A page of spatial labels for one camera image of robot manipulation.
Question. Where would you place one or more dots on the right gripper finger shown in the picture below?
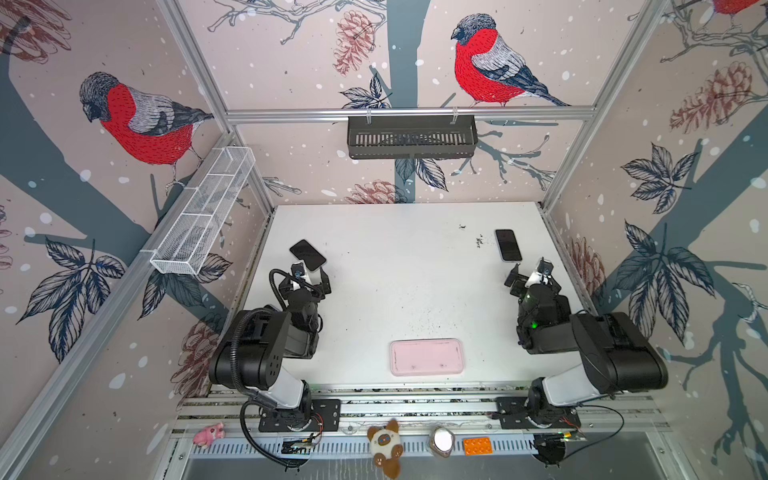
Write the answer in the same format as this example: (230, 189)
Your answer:
(545, 269)
(512, 277)

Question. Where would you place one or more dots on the pink pig toy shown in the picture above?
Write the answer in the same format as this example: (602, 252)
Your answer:
(205, 438)

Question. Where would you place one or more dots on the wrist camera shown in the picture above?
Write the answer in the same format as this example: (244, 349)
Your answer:
(300, 271)
(539, 277)

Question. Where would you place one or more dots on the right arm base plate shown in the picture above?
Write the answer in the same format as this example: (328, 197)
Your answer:
(515, 413)

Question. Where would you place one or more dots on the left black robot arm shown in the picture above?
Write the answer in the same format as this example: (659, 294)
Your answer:
(249, 357)

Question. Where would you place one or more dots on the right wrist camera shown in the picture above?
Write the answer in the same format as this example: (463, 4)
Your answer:
(539, 277)

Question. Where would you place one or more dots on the pink phone case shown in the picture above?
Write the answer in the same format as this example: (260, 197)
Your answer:
(426, 357)

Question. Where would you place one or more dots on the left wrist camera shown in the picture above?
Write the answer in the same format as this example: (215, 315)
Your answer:
(300, 271)

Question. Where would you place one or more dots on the brown white plush toy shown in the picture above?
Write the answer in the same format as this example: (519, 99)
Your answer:
(386, 448)

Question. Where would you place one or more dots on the orange block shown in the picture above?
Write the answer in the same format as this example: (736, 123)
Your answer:
(477, 446)

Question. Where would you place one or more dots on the black phone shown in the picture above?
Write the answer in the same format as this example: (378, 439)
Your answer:
(508, 245)
(308, 254)

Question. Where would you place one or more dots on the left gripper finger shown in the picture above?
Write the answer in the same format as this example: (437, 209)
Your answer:
(297, 282)
(325, 282)

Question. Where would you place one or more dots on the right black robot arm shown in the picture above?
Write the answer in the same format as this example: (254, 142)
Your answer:
(615, 357)

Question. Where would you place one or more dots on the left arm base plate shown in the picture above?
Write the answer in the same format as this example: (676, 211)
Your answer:
(318, 415)

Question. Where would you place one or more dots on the black wire wall basket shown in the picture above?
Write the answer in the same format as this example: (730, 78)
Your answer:
(412, 137)

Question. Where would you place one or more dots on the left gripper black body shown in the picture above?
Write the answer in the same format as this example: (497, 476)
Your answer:
(310, 276)

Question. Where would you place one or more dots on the white wire wall basket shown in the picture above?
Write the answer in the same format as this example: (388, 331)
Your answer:
(193, 233)

